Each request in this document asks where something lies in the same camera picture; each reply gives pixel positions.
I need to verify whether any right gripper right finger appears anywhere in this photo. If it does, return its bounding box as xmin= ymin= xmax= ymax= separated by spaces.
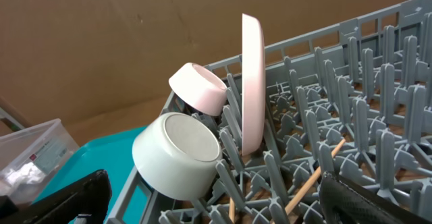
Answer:
xmin=319 ymin=171 xmax=431 ymax=224

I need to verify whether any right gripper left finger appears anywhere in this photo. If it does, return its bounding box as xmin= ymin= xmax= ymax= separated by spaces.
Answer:
xmin=1 ymin=169 xmax=112 ymax=224

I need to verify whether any wooden chopstick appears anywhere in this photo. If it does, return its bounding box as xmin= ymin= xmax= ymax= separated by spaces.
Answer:
xmin=229 ymin=198 xmax=236 ymax=223
xmin=284 ymin=138 xmax=346 ymax=217

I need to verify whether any white napkin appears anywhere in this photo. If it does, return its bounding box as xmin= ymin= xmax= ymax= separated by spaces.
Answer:
xmin=5 ymin=162 xmax=45 ymax=186

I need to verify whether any grey shallow bowl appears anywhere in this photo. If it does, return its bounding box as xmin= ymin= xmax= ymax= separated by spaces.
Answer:
xmin=132 ymin=112 xmax=222 ymax=200

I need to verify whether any pink bowl with rice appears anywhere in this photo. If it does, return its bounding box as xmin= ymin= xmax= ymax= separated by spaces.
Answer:
xmin=168 ymin=63 xmax=227 ymax=116

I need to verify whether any large white plate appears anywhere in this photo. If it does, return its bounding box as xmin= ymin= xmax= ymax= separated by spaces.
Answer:
xmin=242 ymin=13 xmax=266 ymax=155

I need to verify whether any grey dishwasher rack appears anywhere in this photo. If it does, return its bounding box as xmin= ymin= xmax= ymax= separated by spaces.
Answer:
xmin=105 ymin=0 xmax=432 ymax=224

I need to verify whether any teal serving tray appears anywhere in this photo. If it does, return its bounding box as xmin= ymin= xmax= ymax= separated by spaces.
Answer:
xmin=36 ymin=127 xmax=145 ymax=209

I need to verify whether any clear plastic bin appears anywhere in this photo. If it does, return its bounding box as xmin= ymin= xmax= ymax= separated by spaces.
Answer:
xmin=1 ymin=119 xmax=79 ymax=206

